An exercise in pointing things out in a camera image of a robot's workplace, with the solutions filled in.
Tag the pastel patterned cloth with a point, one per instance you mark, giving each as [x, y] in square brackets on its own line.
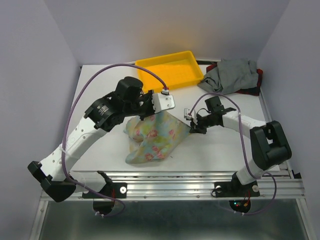
[154, 138]

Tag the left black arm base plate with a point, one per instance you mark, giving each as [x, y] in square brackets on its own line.
[100, 182]

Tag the grey skirt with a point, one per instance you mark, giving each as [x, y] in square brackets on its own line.
[230, 76]

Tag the red black plaid skirt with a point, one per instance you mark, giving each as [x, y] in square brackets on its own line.
[254, 91]

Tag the aluminium frame rail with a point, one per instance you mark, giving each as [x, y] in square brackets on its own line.
[171, 199]

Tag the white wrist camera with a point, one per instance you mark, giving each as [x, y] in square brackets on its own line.
[162, 102]
[190, 115]

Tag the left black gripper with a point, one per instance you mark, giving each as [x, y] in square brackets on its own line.
[148, 95]

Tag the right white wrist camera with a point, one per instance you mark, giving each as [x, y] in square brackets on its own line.
[190, 115]

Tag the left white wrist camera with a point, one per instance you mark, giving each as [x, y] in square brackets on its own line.
[162, 102]

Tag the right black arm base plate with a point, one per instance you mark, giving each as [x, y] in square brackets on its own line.
[227, 189]

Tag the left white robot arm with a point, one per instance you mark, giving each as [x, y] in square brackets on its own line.
[101, 117]

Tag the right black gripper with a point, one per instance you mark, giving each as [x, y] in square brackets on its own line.
[197, 128]

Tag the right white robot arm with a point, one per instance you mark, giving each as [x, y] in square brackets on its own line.
[268, 143]

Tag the yellow plastic bin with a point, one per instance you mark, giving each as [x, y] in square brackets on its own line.
[177, 70]

